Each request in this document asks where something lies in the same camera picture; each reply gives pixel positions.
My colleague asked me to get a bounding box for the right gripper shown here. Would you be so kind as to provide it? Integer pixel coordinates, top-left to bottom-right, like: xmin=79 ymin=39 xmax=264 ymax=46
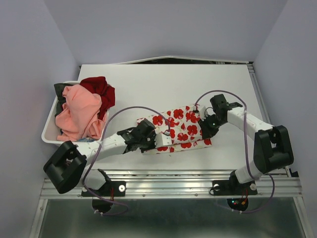
xmin=197 ymin=114 xmax=226 ymax=140

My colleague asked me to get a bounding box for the red poppy print skirt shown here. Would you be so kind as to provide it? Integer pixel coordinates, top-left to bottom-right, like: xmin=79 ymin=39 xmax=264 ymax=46
xmin=144 ymin=105 xmax=212 ymax=155

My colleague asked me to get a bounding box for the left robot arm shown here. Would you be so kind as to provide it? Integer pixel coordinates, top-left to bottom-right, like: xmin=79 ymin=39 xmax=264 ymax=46
xmin=43 ymin=119 xmax=156 ymax=194

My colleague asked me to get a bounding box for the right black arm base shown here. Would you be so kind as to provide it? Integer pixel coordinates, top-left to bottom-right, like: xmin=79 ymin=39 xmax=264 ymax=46
xmin=209 ymin=180 xmax=258 ymax=197

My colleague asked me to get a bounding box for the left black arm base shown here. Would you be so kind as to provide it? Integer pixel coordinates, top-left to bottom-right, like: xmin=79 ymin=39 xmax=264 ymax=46
xmin=81 ymin=169 xmax=126 ymax=197

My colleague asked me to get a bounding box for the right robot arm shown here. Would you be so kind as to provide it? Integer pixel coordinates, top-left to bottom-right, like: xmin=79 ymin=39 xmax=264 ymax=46
xmin=198 ymin=94 xmax=294 ymax=193

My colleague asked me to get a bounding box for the light blue garment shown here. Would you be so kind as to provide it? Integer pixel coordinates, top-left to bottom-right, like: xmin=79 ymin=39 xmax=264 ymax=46
xmin=76 ymin=137 xmax=95 ymax=143

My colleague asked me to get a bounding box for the pink skirt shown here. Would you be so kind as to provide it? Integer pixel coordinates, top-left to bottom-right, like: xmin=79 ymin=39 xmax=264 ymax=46
xmin=55 ymin=84 xmax=105 ymax=141

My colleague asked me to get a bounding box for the dark red skirt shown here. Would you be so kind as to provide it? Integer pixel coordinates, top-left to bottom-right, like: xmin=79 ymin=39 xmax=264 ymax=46
xmin=80 ymin=76 xmax=115 ymax=119

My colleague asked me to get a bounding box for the dark green garment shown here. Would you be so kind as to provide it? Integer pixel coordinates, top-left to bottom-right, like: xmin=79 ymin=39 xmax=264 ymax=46
xmin=54 ymin=83 xmax=69 ymax=117

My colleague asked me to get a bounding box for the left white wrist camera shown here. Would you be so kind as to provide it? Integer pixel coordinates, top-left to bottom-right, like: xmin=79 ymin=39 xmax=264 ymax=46
xmin=155 ymin=133 xmax=172 ymax=148

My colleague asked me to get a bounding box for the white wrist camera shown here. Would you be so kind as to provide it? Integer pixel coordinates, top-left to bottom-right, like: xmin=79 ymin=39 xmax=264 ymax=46
xmin=155 ymin=133 xmax=172 ymax=148
xmin=193 ymin=105 xmax=212 ymax=120

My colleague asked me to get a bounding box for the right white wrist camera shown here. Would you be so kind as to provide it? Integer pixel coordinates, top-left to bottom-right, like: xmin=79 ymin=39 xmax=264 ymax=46
xmin=193 ymin=105 xmax=212 ymax=120

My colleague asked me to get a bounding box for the aluminium frame rail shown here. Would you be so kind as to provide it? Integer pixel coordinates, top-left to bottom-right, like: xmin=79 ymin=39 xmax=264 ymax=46
xmin=41 ymin=169 xmax=304 ymax=200

